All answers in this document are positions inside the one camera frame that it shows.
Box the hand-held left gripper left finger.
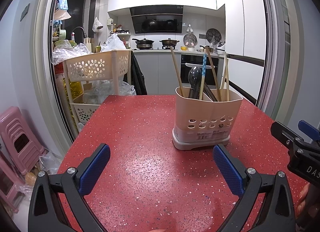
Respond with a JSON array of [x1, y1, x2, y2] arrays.
[[28, 143, 111, 232]]

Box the blue patterned chopstick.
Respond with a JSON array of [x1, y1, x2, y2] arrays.
[[199, 48, 208, 101]]

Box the round steel steamer plate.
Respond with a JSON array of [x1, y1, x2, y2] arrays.
[[183, 33, 198, 47]]

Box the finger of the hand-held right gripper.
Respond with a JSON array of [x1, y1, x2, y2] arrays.
[[270, 121, 320, 159], [298, 119, 320, 145]]

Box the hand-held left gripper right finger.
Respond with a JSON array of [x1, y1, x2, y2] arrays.
[[212, 144, 297, 232]]

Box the large white plastic bag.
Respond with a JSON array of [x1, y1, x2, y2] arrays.
[[101, 33, 127, 53]]

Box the white refrigerator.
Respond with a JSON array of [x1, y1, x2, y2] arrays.
[[216, 0, 269, 105]]

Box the grey kitchen cabinets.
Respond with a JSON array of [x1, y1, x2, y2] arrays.
[[131, 50, 182, 96]]

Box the green plastic basin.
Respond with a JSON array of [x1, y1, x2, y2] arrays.
[[54, 40, 77, 49]]

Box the black built-in oven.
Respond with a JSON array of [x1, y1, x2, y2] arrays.
[[180, 54, 220, 86]]

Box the grey sliding door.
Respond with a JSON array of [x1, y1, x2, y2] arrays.
[[257, 0, 295, 122]]

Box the black range hood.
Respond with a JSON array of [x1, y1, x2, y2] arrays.
[[129, 5, 184, 34]]

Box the white spice rack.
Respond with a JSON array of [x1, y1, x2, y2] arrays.
[[111, 30, 132, 49]]

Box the round dark divided tray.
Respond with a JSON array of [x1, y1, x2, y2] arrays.
[[205, 28, 222, 44]]

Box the beige plastic storage trolley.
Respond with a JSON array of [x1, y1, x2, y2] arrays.
[[62, 50, 132, 126]]

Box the clear plastic bag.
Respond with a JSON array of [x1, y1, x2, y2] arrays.
[[51, 41, 92, 66], [82, 79, 137, 105], [24, 151, 64, 194]]

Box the grey wall switch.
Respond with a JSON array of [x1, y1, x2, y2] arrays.
[[20, 3, 30, 21]]

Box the person's right hand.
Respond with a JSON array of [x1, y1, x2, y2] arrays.
[[296, 183, 316, 224]]

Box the yellow cooking oil bottle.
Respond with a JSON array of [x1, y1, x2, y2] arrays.
[[65, 81, 84, 103]]

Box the pink plastic stool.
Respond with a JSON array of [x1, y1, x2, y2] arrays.
[[0, 106, 46, 175], [0, 151, 25, 214]]

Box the black plastic bag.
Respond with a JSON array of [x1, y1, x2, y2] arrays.
[[123, 52, 148, 96]]

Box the brown lidded cooking pot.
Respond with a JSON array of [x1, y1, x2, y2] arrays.
[[159, 38, 180, 47]]

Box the small white plastic bag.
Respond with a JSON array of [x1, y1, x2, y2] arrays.
[[92, 17, 103, 33]]

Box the grey door frame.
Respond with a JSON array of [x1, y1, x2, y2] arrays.
[[32, 0, 78, 140]]

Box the gas stove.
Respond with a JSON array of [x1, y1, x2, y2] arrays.
[[135, 46, 180, 51]]

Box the wooden chopstick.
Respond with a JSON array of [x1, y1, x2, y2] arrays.
[[170, 46, 185, 98], [219, 58, 229, 91], [223, 52, 230, 102], [205, 52, 223, 102]]

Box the beige plastic utensil holder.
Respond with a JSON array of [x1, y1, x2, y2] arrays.
[[172, 86, 243, 151]]

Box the black kitchen faucet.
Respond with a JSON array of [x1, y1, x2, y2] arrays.
[[72, 27, 88, 40]]

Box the black wok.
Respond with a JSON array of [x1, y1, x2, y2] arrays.
[[132, 38, 155, 49]]

